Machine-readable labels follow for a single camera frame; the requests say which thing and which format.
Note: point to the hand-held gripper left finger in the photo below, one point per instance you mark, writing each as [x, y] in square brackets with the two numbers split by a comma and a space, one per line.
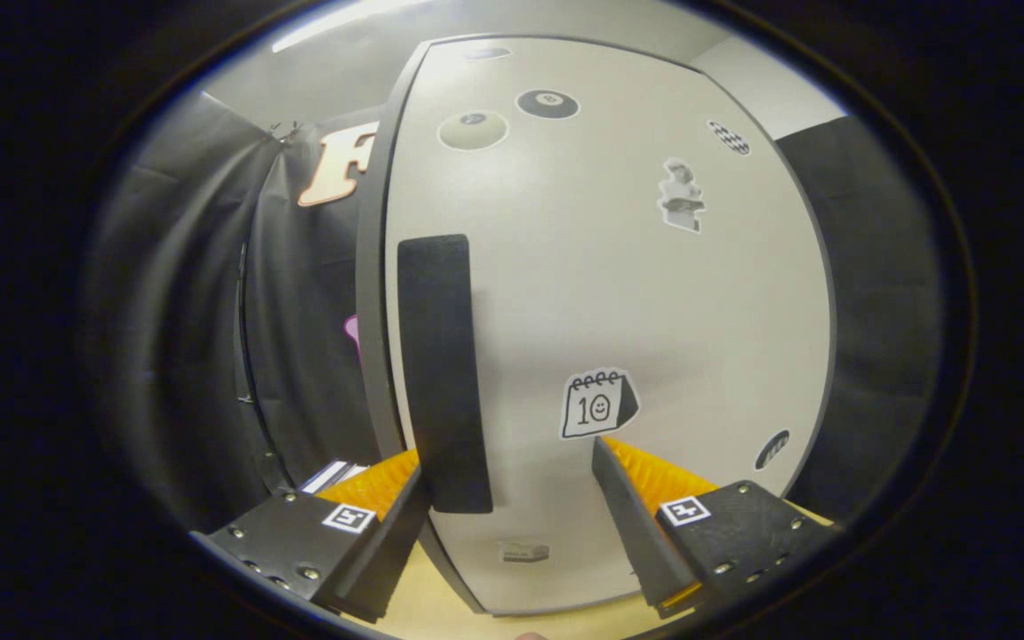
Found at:
[392, 551]

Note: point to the grey cabinet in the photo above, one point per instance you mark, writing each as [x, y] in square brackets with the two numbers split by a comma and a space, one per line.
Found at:
[370, 311]

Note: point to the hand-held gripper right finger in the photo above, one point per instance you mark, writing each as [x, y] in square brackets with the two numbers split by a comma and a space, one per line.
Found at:
[636, 538]

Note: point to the white blue book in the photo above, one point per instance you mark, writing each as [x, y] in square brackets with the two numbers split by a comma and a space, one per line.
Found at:
[352, 469]

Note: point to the black backdrop cloth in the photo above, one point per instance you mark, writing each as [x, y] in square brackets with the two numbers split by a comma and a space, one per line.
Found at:
[174, 311]

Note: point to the dark blue book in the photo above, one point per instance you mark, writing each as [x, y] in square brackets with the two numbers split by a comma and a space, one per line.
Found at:
[321, 478]

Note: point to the black backdrop stand pole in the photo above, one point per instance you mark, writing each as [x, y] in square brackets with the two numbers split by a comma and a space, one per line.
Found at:
[245, 373]

